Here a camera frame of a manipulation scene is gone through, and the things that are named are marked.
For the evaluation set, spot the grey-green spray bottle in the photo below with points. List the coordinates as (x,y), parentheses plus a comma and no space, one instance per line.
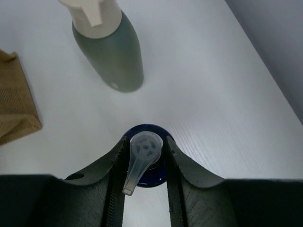
(109,41)

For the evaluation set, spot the small blue pump bottle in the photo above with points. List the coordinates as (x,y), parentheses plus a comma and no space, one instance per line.
(147,167)

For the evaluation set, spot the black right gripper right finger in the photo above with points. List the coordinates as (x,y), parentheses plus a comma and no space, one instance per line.
(200,198)

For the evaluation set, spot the brown canvas tote bag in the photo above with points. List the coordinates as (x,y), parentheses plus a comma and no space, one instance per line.
(18,114)

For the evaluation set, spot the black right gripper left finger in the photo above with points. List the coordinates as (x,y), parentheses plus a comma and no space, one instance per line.
(91,197)

